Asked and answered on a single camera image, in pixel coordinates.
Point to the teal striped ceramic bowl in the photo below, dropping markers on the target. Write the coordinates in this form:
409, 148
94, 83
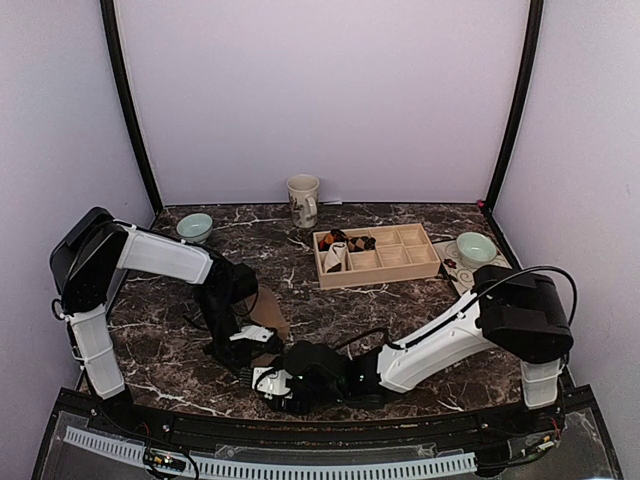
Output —
195, 228

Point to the rolled white ribbed sock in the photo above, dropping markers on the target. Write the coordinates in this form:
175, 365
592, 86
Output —
335, 258

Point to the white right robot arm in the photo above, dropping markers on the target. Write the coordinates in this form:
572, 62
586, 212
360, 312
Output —
519, 311

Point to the rolled red argyle sock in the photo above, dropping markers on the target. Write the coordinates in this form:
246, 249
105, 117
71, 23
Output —
334, 236

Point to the wooden compartment tray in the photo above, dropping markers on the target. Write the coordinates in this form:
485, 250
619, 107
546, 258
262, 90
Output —
402, 253

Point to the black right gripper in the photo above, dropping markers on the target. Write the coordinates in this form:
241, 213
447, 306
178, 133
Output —
278, 404

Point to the black corner post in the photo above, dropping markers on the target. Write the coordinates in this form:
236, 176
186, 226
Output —
530, 43
126, 100

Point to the black front table rail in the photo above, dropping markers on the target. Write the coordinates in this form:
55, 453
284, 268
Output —
446, 413

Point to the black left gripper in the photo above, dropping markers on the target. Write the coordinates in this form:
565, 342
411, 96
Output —
230, 353

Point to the black right corner post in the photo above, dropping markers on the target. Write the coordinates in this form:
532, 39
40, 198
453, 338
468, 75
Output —
530, 43

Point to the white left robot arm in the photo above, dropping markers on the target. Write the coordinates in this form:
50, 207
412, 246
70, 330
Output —
100, 250

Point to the black left corner post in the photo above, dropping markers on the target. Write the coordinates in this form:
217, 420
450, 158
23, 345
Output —
126, 100

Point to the pale green bowl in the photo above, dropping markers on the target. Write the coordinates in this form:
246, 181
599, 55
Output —
475, 249

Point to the white slotted cable duct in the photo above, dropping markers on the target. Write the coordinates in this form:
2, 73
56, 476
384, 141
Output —
236, 462

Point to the beige ribbed sock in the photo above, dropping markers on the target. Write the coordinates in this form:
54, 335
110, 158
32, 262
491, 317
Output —
267, 313

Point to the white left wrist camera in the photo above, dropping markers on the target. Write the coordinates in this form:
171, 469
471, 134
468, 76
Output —
254, 333

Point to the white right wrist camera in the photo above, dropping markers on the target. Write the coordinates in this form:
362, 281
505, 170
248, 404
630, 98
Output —
271, 382

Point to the coral pattern ceramic mug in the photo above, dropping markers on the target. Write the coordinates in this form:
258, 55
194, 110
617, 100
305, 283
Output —
303, 199

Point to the green circuit board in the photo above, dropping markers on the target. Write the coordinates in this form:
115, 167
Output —
160, 460

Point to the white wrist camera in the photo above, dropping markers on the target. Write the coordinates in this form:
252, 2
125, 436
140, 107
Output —
271, 382
254, 333

